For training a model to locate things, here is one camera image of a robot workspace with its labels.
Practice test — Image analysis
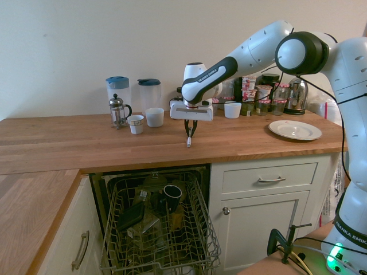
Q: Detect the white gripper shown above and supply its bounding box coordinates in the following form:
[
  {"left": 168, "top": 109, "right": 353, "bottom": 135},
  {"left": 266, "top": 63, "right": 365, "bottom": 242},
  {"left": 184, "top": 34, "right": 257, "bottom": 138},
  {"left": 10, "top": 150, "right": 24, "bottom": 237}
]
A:
[{"left": 169, "top": 99, "right": 214, "bottom": 136}]

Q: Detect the dishwasher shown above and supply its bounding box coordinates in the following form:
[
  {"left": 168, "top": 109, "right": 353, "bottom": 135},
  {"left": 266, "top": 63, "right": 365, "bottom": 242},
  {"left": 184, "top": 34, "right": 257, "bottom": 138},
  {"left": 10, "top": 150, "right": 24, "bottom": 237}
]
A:
[{"left": 88, "top": 163, "right": 212, "bottom": 275}]

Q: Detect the wide white ceramic cup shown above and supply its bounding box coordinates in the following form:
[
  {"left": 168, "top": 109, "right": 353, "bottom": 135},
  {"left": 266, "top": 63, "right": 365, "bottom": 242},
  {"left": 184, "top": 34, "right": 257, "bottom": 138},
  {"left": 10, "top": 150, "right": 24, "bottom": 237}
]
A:
[{"left": 145, "top": 107, "right": 165, "bottom": 128}]

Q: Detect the tall white ceramic cup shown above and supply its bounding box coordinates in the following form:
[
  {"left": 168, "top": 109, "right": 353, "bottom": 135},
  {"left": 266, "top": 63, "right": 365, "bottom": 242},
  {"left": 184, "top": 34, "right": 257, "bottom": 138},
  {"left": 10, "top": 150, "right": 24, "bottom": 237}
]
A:
[{"left": 224, "top": 101, "right": 243, "bottom": 119}]

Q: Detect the dark teal lid pitcher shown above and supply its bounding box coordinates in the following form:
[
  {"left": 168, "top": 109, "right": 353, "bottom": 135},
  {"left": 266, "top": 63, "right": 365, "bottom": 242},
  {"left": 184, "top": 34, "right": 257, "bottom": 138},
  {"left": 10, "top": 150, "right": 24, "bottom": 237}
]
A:
[{"left": 136, "top": 78, "right": 162, "bottom": 115}]

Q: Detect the clear glass jar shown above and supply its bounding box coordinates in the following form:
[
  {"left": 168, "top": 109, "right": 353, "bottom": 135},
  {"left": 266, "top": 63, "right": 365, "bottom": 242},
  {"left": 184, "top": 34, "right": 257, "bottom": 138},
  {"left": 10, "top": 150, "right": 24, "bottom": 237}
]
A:
[{"left": 221, "top": 79, "right": 236, "bottom": 99}]

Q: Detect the small patterned paper cup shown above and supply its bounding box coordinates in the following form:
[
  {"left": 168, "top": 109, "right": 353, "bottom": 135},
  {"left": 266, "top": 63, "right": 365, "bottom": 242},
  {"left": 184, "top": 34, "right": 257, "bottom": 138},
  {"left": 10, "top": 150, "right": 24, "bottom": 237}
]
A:
[{"left": 127, "top": 115, "right": 145, "bottom": 135}]

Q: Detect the green contents glass jar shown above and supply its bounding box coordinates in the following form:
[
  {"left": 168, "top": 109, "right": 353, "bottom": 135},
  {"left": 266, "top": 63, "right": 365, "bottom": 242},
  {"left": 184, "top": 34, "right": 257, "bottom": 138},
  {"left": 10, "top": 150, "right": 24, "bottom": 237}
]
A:
[{"left": 240, "top": 101, "right": 256, "bottom": 117}]

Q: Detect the tall black container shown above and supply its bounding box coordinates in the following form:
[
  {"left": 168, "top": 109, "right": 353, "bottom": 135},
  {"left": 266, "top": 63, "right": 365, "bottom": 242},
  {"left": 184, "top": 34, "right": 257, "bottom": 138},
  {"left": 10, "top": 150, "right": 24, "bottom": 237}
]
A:
[{"left": 233, "top": 76, "right": 244, "bottom": 103}]

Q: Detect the red white yogurt pot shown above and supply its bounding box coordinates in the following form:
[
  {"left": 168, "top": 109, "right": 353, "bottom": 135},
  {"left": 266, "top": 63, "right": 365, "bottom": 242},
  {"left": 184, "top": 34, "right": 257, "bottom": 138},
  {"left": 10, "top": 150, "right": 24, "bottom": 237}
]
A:
[
  {"left": 241, "top": 74, "right": 257, "bottom": 91},
  {"left": 241, "top": 88, "right": 257, "bottom": 103}
]

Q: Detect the black mug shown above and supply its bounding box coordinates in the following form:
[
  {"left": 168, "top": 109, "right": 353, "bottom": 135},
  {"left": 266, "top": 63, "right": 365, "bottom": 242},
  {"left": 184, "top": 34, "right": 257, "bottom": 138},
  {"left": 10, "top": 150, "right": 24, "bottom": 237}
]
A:
[{"left": 159, "top": 184, "right": 184, "bottom": 213}]

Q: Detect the glass French press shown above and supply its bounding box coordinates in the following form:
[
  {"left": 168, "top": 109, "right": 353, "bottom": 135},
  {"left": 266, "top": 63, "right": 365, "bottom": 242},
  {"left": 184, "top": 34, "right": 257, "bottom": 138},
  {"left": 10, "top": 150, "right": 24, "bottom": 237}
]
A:
[{"left": 108, "top": 93, "right": 133, "bottom": 131}]

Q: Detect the light blue lid pitcher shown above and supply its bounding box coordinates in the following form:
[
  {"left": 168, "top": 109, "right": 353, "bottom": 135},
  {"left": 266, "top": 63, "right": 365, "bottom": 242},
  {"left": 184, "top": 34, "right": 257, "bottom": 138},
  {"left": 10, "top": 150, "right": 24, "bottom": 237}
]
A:
[{"left": 105, "top": 76, "right": 132, "bottom": 116}]

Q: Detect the black lid jar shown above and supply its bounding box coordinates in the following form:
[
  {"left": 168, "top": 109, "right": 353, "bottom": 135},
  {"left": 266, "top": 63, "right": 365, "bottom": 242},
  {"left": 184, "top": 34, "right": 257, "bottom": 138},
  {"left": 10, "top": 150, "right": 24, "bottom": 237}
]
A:
[{"left": 260, "top": 73, "right": 281, "bottom": 87}]

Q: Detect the white dinner plate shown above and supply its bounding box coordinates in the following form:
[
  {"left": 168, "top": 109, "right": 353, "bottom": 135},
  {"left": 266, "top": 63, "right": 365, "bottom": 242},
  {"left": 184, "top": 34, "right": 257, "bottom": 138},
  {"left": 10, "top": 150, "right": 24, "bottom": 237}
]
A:
[{"left": 268, "top": 120, "right": 323, "bottom": 142}]

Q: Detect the black square container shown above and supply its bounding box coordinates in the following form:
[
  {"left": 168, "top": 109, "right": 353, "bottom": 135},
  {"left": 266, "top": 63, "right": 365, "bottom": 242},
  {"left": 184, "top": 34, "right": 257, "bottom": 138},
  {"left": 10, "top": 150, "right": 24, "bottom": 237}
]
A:
[{"left": 116, "top": 202, "right": 146, "bottom": 233}]

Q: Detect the stainless steel kettle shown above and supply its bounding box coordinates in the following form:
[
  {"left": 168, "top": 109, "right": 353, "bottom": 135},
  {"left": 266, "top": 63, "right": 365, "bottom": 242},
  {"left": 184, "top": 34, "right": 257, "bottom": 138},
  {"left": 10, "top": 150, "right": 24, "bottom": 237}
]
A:
[{"left": 283, "top": 76, "right": 310, "bottom": 116}]

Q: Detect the cream drawer front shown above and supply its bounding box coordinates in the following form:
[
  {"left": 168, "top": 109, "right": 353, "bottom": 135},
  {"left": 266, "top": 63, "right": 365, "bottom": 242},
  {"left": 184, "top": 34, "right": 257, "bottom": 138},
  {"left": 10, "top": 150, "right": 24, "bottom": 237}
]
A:
[{"left": 221, "top": 162, "right": 319, "bottom": 202}]

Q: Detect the cream cabinet door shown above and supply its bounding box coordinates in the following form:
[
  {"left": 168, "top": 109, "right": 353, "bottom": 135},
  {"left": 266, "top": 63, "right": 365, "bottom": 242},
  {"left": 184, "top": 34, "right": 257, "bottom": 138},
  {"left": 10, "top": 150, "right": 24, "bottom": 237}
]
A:
[{"left": 220, "top": 190, "right": 311, "bottom": 272}]

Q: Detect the black metal clamp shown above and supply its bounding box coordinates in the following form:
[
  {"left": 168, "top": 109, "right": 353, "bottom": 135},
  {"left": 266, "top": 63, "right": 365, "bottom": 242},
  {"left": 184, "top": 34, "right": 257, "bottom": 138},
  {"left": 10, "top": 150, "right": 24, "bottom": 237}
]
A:
[{"left": 267, "top": 223, "right": 313, "bottom": 265}]

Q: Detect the printed clear plastic bag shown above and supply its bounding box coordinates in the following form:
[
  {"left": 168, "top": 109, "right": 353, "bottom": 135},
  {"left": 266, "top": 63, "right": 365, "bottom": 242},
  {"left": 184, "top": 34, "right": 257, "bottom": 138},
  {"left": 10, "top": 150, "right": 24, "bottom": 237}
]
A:
[{"left": 319, "top": 153, "right": 351, "bottom": 227}]

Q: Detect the wire dishwasher rack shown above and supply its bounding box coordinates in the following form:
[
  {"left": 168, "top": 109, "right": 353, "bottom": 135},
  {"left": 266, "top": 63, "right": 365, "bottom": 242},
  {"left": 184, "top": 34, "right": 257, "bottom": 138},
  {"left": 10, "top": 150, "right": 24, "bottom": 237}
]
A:
[{"left": 99, "top": 171, "right": 222, "bottom": 275}]

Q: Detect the metal drawer handle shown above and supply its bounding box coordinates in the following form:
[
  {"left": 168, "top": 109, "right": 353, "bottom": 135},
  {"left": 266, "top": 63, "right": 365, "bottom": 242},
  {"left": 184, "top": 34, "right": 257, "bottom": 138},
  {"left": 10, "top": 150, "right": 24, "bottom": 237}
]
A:
[{"left": 256, "top": 176, "right": 287, "bottom": 183}]

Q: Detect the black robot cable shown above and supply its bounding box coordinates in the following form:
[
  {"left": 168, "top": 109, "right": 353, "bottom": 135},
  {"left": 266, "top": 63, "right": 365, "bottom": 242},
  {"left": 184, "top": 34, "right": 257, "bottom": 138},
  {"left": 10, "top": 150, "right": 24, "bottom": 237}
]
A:
[{"left": 252, "top": 27, "right": 367, "bottom": 184}]

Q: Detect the brushed metal cabinet handle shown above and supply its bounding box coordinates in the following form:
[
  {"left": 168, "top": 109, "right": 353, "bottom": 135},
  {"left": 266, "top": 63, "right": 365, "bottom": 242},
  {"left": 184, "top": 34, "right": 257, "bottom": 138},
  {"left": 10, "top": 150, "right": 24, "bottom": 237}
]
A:
[{"left": 71, "top": 230, "right": 91, "bottom": 272}]

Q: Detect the grey cable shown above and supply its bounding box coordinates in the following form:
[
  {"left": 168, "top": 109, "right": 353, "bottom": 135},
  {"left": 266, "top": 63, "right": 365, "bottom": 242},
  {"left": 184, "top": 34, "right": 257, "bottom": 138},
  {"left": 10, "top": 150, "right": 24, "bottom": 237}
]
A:
[{"left": 291, "top": 242, "right": 361, "bottom": 272}]

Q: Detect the yellow cable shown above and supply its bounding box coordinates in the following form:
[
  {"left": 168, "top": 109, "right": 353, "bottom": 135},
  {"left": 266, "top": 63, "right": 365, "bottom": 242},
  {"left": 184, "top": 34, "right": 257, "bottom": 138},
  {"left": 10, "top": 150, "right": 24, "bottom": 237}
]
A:
[{"left": 291, "top": 251, "right": 314, "bottom": 275}]

